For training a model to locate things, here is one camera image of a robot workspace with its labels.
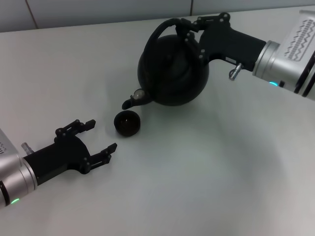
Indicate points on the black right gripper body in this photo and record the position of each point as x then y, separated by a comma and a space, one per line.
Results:
229, 41

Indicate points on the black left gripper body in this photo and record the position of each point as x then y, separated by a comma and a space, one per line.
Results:
65, 152

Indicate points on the black round teapot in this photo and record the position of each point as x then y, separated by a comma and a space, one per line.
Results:
177, 91

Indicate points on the black teapot lid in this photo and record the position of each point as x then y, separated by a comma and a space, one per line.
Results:
169, 59

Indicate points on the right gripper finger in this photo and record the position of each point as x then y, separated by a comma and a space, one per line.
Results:
193, 40
206, 19

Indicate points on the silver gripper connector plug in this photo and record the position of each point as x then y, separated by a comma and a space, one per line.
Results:
26, 147
235, 71

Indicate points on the dark brown teacup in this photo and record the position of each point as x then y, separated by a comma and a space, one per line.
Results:
126, 131

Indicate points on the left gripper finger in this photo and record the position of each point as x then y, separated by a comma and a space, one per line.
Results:
78, 126
102, 157

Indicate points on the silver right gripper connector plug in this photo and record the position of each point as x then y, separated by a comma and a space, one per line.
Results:
235, 71

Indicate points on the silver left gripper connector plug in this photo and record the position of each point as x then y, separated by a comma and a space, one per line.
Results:
26, 147

